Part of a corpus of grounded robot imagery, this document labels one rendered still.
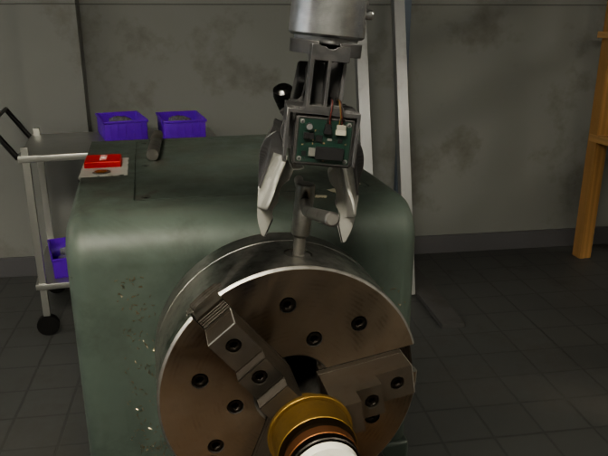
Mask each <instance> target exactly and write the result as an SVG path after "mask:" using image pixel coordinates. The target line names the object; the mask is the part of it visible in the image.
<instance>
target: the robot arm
mask: <svg viewBox="0 0 608 456"><path fill-rule="evenodd" d="M368 6H369V0H291V6H290V24H289V31H290V33H294V38H292V37H290V51H291V52H302V53H307V54H308V55H309V61H308V62H306V61H299V62H298V64H297V69H296V73H295V77H294V82H293V86H292V91H291V94H290V99H289V100H285V101H284V108H282V109H281V110H280V114H281V115H282V116H283V119H282V120H278V119H274V120H273V125H272V127H271V130H270V131H269V132H268V134H267V135H266V137H265V138H264V140H263V141H262V144H261V149H260V154H259V176H258V203H257V217H258V224H259V227H260V230H261V235H262V236H264V237H266V234H267V232H268V231H269V229H270V226H271V223H272V221H273V215H272V211H273V208H274V207H275V205H276V204H277V203H278V202H279V193H280V189H281V188H282V186H283V185H284V184H285V183H286V182H288V181H289V180H290V177H291V175H292V172H293V168H292V165H291V163H290V162H289V160H288V159H287V157H288V156H286V153H287V147H288V148H289V149H290V155H291V157H290V159H291V162H293V164H299V165H310V166H330V168H329V169H328V179H329V182H330V184H332V185H333V186H334V188H335V190H336V199H335V205H336V207H337V209H338V215H339V223H338V225H337V228H338V232H339V236H340V240H341V242H345V241H346V240H347V237H348V235H349V234H350V232H351V230H352V228H353V225H354V221H355V217H356V208H357V203H358V197H359V193H358V187H359V182H360V178H361V175H362V171H363V167H364V153H363V149H362V147H361V145H360V143H359V141H358V135H359V128H360V120H361V114H360V113H359V112H358V111H356V110H355V109H354V108H353V107H352V106H347V105H346V104H342V103H343V96H344V88H345V80H346V73H347V64H348V63H349V62H350V58H356V59H361V52H362V45H359V44H358V41H363V40H364V39H365V34H366V20H372V19H373V18H374V11H373V10H369V9H367V7H368Z"/></svg>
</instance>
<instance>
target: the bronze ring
mask: <svg viewBox="0 0 608 456"><path fill-rule="evenodd" d="M322 442H341V443H344V444H345V445H347V446H349V447H350V448H351V449H352V450H353V451H354V452H355V453H356V456H360V454H359V450H358V448H357V439H356V435H355V433H354V431H353V423H352V418H351V416H350V413H349V411H348V410H347V408H346V407H345V406H344V405H343V404H342V403H341V402H340V401H338V399H336V398H334V397H332V396H330V395H326V394H313V393H304V394H302V396H300V397H297V398H295V399H293V400H291V401H289V402H288V403H286V404H284V405H283V406H282V407H281V408H280V409H279V411H278V412H276V414H275V415H274V416H273V418H272V420H271V423H270V425H269V428H268V432H267V443H268V447H269V450H270V453H271V456H301V454H303V453H304V452H305V451H306V450H308V449H309V448H311V447H313V446H315V445H317V444H320V443H322Z"/></svg>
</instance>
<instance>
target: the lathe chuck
mask: <svg viewBox="0 0 608 456"><path fill-rule="evenodd" d="M293 242H294V241H276V242H264V243H259V244H255V245H252V246H249V247H245V248H242V249H240V250H238V251H236V252H232V253H230V254H228V255H226V256H224V257H222V258H221V259H219V260H218V261H215V262H214V263H212V264H211V265H209V266H208V267H206V268H205V269H204V270H202V271H201V272H200V273H199V274H197V275H196V276H195V277H194V278H193V279H192V280H191V281H190V282H189V283H188V284H187V285H186V286H185V287H184V288H183V290H182V291H181V292H180V293H179V295H178V296H177V297H176V299H175V301H174V302H173V304H172V306H171V307H170V309H169V311H168V312H167V314H166V317H165V319H164V321H163V324H162V327H161V329H160V332H159V335H158V339H157V349H156V383H157V414H158V419H159V423H160V426H161V430H162V433H163V434H164V437H165V439H166V442H167V444H168V446H169V448H170V450H171V451H172V452H173V453H174V455H175V456H252V453H253V450H254V448H255V445H256V443H257V441H258V439H259V436H260V433H261V429H262V427H263V425H264V423H265V420H266V415H265V414H264V413H263V412H262V411H261V410H260V408H259V405H258V402H257V399H256V398H255V397H254V396H253V395H252V394H251V393H250V392H249V391H247V390H246V389H245V388H244V387H243V386H242V385H241V384H240V383H239V382H238V380H237V377H236V372H235V371H234V370H232V369H231V368H230V367H229V366H228V365H227V364H226V363H225V362H224V361H223V360H222V359H221V358H220V357H219V356H218V355H216V354H215V352H214V351H213V350H212V349H211V348H210V347H209V346H208V344H207V339H206V334H205V328H204V327H202V325H200V324H199V323H198V322H197V321H196V320H195V316H194V315H193V314H192V313H193V312H194V309H195V308H196V307H197V306H198V305H199V304H200V303H201V302H203V301H204V300H205V299H206V298H207V297H209V296H210V295H211V294H212V293H213V292H214V291H215V290H217V289H218V288H219V289H218V290H217V291H218V294H219V295H220V296H221V297H222V298H223V299H224V300H225V301H226V302H227V303H228V304H229V305H230V306H231V307H232V308H233V309H234V310H235V311H236V312H237V313H238V314H239V315H240V316H241V317H242V318H243V319H244V320H245V321H246V322H247V323H248V324H249V325H250V326H251V327H252V328H253V329H254V330H255V331H256V332H257V333H258V334H259V335H260V336H261V337H262V338H263V339H264V340H266V341H267V342H268V343H269V344H270V345H271V346H272V347H273V348H274V349H275V350H276V351H277V352H278V353H279V354H280V355H281V356H282V357H283V358H284V357H288V356H307V357H310V358H311V359H310V362H309V365H308V367H307V368H306V369H305V371H304V372H303V373H302V374H301V375H299V376H298V377H297V378H295V379H296V382H297V384H298V387H299V389H300V392H301V393H302V394H304V393H313V394H320V391H319V386H318V380H317V375H316V369H315V364H314V359H315V360H317V361H318V362H319V363H320V364H321V365H323V366H324V367H330V366H335V365H339V364H343V363H346V362H349V361H353V360H357V359H359V358H363V357H367V356H372V355H376V354H380V353H383V352H386V351H390V350H394V349H397V348H400V347H407V346H410V345H413V343H414V341H413V336H412V333H411V330H410V329H409V327H408V324H407V322H406V320H405V319H404V316H403V315H402V313H401V312H400V310H399V309H398V308H397V307H396V306H395V304H394V303H393V302H392V301H391V300H390V299H389V298H388V296H387V295H386V294H385V293H384V292H383V291H382V289H381V288H380V287H379V286H378V285H377V284H376V282H375V281H374V280H373V279H372V278H371V277H370V275H369V274H368V273H367V272H366V271H365V270H364V269H363V268H362V267H360V266H359V265H358V264H357V263H356V262H354V261H352V260H351V259H349V258H348V257H347V256H346V255H344V254H342V253H340V252H337V251H335V250H332V249H330V248H328V247H325V246H322V245H318V244H315V243H311V242H306V244H305V251H306V252H309V253H310V254H311V255H312V256H311V257H308V258H295V257H290V256H287V255H285V254H284V252H285V251H288V250H293ZM413 394H414V393H413ZM413 394H408V395H405V396H401V397H398V398H395V399H392V400H388V401H385V402H384V404H385V413H381V414H378V415H375V416H372V417H368V418H365V426H366V430H365V431H363V432H358V433H355V435H356V439H357V448H358V450H359V454H360V456H377V455H378V454H379V453H380V452H381V451H382V450H383V449H384V448H385V447H386V445H387V444H388V443H389V442H390V441H391V440H392V439H393V437H394V436H395V434H396V433H397V431H398V430H399V428H400V426H401V424H402V423H403V421H404V418H405V416H406V415H407V412H408V410H409V408H410V405H411V402H412V400H413Z"/></svg>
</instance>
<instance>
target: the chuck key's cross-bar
mask: <svg viewBox="0 0 608 456"><path fill-rule="evenodd" d="M298 181H304V180H303V177H302V176H295V178H294V183H295V186H296V183H297V182H298ZM299 205H300V209H301V212H302V214H303V215H304V216H305V217H307V218H309V219H311V220H314V221H316V222H319V223H323V224H325V225H327V226H329V227H335V226H337V225H338V223H339V215H338V214H337V213H335V212H330V211H327V210H322V209H318V208H314V207H311V204H310V201H309V199H308V198H302V199H300V200H299Z"/></svg>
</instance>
